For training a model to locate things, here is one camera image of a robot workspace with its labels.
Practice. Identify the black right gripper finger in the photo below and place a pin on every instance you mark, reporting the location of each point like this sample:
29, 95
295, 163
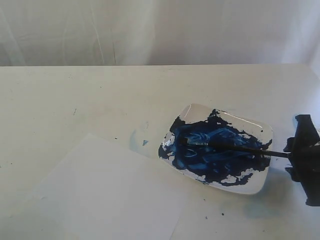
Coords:
305, 169

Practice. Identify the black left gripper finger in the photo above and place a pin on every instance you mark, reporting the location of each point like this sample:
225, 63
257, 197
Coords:
306, 136

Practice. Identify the black paintbrush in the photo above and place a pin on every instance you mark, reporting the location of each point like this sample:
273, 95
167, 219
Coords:
219, 146

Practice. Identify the white plate with blue paint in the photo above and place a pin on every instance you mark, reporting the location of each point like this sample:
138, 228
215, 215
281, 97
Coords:
185, 148

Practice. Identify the white paper sheet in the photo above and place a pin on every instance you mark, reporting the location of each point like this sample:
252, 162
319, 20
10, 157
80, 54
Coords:
100, 191

